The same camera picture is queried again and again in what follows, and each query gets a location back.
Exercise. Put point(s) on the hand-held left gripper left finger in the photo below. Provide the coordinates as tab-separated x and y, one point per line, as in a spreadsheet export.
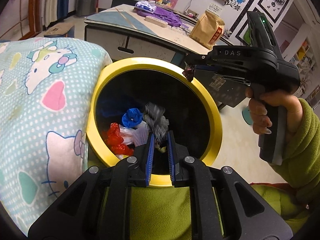
149	160

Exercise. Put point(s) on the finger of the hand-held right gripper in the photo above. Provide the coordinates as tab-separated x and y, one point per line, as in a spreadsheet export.
208	67
201	58

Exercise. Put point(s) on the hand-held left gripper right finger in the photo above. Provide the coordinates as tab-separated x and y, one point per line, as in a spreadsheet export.
171	160

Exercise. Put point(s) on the dark red candy wrapper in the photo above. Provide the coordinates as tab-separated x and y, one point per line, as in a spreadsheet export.
188	73

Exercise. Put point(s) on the lilac candy wrapper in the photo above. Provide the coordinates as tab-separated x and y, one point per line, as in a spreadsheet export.
141	135

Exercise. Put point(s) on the grey candy wrapper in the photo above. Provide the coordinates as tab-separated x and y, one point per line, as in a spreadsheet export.
155	120

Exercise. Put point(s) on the orange-red plastic wrapper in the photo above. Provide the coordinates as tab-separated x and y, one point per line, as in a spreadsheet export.
113	136

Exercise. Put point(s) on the blue candy wrapper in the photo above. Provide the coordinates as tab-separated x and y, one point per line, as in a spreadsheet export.
131	117

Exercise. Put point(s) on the yellow-rimmed black trash bin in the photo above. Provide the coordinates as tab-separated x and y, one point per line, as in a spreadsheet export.
150	61

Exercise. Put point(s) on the person's right forearm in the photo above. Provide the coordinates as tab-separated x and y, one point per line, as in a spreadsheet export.
305	145

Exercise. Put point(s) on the person's right hand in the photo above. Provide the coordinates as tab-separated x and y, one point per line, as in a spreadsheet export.
260	116

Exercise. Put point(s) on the brown paper bag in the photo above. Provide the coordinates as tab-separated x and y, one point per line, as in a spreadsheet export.
205	30

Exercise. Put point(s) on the white plastic wrapper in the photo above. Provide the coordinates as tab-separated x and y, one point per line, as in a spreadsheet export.
125	135

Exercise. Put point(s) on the shelf with books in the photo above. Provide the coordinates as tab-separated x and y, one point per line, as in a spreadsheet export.
306	55

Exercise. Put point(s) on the person's green fleece garment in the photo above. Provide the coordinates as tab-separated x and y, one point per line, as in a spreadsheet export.
160	212

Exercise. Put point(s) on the teal round pad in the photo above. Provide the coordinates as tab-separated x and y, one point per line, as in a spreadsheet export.
246	117

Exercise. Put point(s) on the purple bag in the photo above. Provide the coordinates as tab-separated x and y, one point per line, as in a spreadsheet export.
165	15

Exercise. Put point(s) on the beige power strip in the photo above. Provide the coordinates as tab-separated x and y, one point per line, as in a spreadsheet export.
156	21

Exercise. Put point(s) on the low coffee table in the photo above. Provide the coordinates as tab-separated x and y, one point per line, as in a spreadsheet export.
140	27

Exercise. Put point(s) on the white tissue pack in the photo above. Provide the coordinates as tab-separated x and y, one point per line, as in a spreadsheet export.
145	6

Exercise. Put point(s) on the cartoon cat printed blanket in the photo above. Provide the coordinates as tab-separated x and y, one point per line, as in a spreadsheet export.
37	105

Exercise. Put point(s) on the blue curtain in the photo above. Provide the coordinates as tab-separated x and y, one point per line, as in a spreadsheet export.
62	0

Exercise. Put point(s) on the beige curtain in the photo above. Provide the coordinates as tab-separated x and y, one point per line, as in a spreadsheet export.
50	2

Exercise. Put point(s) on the wooden sliding glass door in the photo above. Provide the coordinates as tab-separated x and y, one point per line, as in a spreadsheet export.
32	5

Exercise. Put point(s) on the white wall note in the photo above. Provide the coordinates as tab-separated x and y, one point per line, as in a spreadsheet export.
215	7

